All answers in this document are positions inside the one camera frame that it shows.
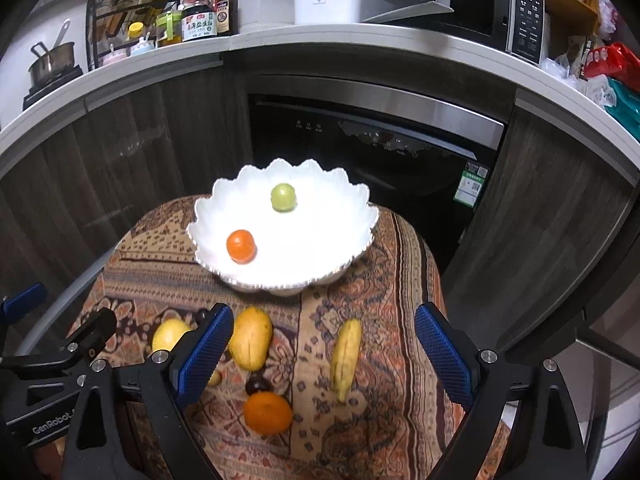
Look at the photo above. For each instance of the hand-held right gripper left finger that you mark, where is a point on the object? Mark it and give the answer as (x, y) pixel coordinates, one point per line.
(207, 350)

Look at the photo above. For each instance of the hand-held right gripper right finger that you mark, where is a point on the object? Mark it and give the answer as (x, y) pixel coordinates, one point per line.
(442, 355)

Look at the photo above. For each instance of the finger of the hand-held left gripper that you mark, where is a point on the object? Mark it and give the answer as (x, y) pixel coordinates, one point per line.
(25, 300)
(92, 332)

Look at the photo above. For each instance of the yellow pear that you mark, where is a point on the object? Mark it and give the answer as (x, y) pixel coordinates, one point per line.
(170, 335)

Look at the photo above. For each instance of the yellow mango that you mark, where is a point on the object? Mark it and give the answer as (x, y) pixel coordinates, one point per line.
(251, 337)

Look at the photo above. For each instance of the dark purple plum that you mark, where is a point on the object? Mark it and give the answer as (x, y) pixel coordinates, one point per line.
(258, 384)
(201, 315)

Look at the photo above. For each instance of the large orange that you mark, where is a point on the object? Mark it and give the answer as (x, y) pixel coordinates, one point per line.
(267, 414)

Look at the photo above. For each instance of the white scalloped bowl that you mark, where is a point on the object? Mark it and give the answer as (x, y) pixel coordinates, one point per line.
(310, 240)

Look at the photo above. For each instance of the small tan fruit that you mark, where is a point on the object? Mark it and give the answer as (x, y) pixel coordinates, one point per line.
(215, 379)

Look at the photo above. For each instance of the metal cabinet kick strip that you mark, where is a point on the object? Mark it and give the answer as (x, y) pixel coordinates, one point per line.
(65, 305)

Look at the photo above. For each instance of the patterned tablecloth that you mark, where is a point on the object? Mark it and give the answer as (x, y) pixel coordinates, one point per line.
(390, 290)

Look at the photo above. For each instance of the small orange tangerine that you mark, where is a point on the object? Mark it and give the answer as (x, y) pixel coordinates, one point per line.
(241, 246)

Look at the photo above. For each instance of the small green apple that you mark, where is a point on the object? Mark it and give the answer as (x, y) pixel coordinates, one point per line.
(283, 197)

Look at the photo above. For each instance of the green label sticker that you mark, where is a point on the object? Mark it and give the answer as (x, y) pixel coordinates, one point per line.
(471, 182)

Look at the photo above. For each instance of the dark wood cabinet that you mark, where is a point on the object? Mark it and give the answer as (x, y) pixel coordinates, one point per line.
(150, 150)
(550, 210)

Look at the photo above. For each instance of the black cooktop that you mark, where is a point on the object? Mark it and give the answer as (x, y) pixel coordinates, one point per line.
(50, 91)

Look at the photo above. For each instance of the steel saucepan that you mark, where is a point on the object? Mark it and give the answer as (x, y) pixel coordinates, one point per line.
(50, 62)

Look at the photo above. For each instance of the pink ceramic seasoning pot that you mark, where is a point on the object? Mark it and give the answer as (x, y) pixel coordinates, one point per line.
(113, 56)

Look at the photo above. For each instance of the pale blue ceramic seasoning pot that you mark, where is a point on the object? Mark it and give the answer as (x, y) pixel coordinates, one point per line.
(141, 47)

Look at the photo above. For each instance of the yellow-lidded jar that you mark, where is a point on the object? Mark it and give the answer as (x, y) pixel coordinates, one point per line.
(136, 31)

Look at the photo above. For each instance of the green-lidded jar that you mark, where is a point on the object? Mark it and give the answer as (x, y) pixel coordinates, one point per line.
(169, 30)

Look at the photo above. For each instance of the white plastic bag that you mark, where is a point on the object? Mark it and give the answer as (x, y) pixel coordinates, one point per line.
(600, 91)

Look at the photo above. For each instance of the green packet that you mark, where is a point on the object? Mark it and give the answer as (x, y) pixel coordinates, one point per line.
(627, 107)

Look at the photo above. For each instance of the clear plastic bag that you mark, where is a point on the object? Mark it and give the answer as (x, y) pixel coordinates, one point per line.
(557, 66)

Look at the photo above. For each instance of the large soy sauce bottle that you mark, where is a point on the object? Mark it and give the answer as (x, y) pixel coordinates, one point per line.
(199, 15)

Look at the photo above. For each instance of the slim dark glass bottle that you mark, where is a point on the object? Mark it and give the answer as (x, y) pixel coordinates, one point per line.
(227, 10)

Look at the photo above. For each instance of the red packet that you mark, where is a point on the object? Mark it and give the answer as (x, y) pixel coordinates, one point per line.
(615, 60)

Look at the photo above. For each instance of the black microwave oven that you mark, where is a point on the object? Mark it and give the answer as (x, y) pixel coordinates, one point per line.
(480, 5)

